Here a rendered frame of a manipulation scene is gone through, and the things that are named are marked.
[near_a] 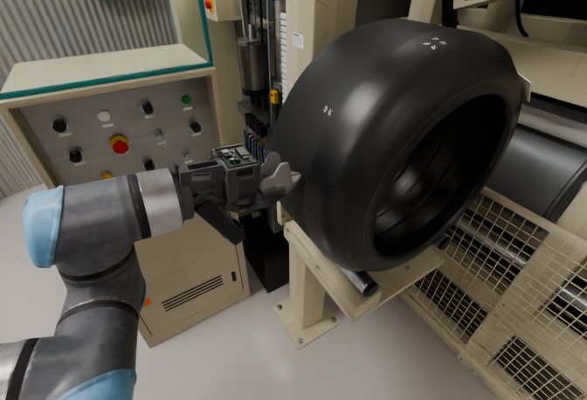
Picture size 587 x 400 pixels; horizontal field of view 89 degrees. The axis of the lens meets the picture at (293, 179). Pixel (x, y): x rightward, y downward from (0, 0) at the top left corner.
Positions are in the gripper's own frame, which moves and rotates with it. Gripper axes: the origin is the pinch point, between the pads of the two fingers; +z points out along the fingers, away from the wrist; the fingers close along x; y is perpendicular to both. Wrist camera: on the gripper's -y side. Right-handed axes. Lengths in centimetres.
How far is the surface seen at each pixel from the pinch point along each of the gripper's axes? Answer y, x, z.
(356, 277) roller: -28.8, -7.2, 17.4
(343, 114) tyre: 12.9, -3.1, 6.1
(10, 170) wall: -115, 243, -100
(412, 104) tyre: 16.4, -10.0, 12.9
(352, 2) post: 27.6, 25.4, 28.7
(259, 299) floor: -120, 54, 25
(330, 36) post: 20.2, 25.4, 23.8
